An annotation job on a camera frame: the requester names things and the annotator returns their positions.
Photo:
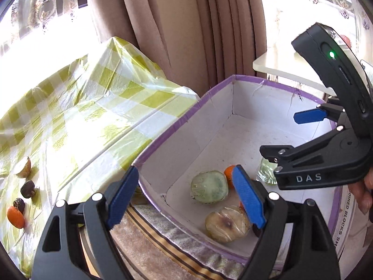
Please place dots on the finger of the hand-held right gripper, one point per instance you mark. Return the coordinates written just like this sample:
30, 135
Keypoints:
309, 116
306, 150

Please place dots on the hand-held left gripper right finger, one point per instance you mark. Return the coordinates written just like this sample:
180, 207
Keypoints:
249, 195

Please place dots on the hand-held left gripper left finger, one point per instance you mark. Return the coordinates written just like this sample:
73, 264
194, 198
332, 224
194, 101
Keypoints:
122, 198

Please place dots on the orange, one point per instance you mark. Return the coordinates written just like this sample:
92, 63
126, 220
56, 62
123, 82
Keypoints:
229, 175
16, 217

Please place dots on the small green fruit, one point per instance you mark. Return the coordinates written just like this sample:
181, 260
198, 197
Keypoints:
266, 172

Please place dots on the yellowish fruit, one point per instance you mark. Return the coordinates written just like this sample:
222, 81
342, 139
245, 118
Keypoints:
225, 223

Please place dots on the large green fruit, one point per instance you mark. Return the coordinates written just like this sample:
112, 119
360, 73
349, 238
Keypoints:
209, 186

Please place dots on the purple-rimmed white cardboard box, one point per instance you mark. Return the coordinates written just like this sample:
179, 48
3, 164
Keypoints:
247, 134

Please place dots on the person's right hand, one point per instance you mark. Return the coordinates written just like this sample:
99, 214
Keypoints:
365, 195

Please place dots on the white side table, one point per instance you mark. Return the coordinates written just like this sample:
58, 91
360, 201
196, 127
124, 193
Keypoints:
291, 67

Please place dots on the striped beige towel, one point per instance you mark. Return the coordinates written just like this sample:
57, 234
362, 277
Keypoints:
163, 239

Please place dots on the flowered lace curtain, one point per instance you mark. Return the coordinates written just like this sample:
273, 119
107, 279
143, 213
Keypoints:
43, 0
306, 0

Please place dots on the yellow checked plastic tablecloth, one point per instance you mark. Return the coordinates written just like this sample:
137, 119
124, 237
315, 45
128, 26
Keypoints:
87, 116

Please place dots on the dark wrinkled fruit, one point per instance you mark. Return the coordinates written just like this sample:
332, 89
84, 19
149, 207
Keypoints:
27, 188
19, 204

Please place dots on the cut fruit half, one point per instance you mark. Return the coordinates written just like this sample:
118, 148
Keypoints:
24, 166

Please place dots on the brown curtain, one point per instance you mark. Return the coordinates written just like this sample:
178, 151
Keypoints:
180, 35

